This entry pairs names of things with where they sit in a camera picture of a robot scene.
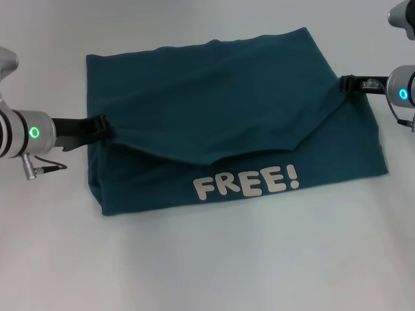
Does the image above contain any right gripper cable with plug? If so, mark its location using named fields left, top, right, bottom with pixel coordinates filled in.
left=387, top=95, right=415, bottom=134

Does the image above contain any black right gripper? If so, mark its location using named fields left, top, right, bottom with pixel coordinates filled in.
left=339, top=75, right=390, bottom=97

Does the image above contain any teal blue t-shirt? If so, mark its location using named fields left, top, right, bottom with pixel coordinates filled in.
left=86, top=27, right=389, bottom=217

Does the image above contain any gripper cable with plug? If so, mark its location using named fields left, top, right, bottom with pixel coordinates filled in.
left=20, top=152, right=68, bottom=181
left=387, top=95, right=415, bottom=134

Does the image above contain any left gripper cable with plug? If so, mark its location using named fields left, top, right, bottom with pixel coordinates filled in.
left=20, top=152, right=68, bottom=181

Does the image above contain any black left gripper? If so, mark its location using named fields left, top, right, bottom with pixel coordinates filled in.
left=51, top=113, right=117, bottom=152

